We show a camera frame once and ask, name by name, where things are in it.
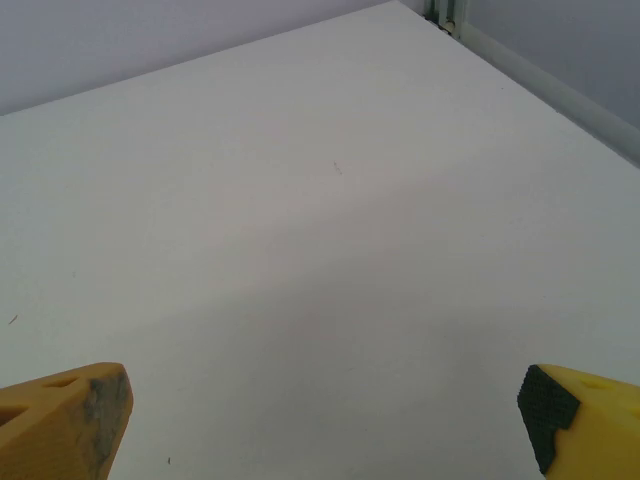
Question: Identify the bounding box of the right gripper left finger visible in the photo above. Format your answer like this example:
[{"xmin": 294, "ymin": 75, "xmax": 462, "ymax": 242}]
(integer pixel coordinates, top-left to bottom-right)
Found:
[{"xmin": 0, "ymin": 361, "xmax": 135, "ymax": 480}]

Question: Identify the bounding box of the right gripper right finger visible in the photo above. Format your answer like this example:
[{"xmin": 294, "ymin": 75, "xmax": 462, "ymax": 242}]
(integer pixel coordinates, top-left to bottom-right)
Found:
[{"xmin": 515, "ymin": 363, "xmax": 640, "ymax": 480}]

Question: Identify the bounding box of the aluminium frame post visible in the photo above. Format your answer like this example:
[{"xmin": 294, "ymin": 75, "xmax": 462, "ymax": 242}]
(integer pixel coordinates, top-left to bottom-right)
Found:
[{"xmin": 423, "ymin": 0, "xmax": 469, "ymax": 40}]

